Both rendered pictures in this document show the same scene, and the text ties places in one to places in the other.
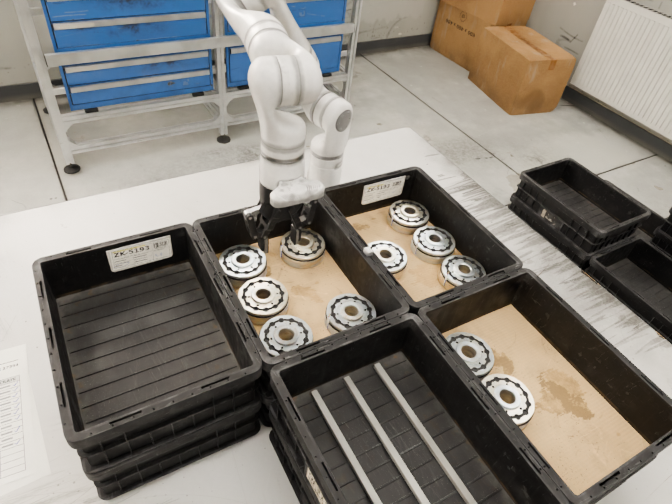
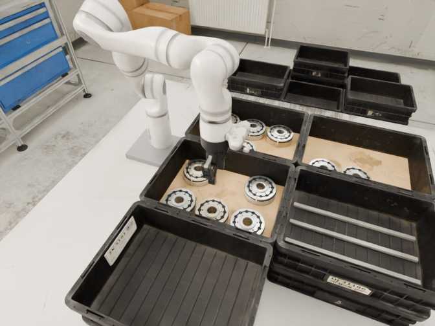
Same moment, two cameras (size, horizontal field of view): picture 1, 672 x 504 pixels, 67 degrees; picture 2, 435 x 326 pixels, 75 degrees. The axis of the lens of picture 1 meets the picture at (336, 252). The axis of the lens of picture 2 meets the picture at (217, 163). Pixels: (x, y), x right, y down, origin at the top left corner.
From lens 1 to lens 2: 0.48 m
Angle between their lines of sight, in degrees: 24
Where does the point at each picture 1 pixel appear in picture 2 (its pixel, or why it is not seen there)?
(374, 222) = not seen: hidden behind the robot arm
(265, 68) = (213, 59)
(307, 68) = (231, 48)
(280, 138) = (225, 105)
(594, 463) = (401, 180)
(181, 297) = (164, 247)
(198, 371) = (222, 278)
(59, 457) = not seen: outside the picture
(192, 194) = (80, 187)
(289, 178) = (230, 128)
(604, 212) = (268, 76)
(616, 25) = not seen: outside the picture
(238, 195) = (110, 169)
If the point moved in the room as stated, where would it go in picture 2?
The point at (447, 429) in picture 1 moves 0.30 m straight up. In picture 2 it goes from (348, 209) to (388, 136)
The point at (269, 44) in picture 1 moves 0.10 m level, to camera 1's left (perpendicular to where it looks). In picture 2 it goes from (186, 44) to (137, 58)
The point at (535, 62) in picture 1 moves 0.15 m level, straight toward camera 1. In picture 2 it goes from (172, 19) to (174, 24)
